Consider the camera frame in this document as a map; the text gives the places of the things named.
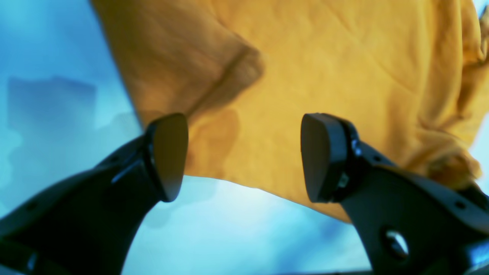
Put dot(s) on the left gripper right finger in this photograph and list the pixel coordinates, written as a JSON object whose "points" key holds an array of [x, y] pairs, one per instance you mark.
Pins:
{"points": [[408, 224]]}

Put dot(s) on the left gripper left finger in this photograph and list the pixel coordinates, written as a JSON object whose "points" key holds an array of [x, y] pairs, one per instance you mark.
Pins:
{"points": [[85, 225]]}

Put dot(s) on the orange t-shirt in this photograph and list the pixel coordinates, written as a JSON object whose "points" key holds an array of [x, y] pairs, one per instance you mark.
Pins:
{"points": [[411, 75]]}

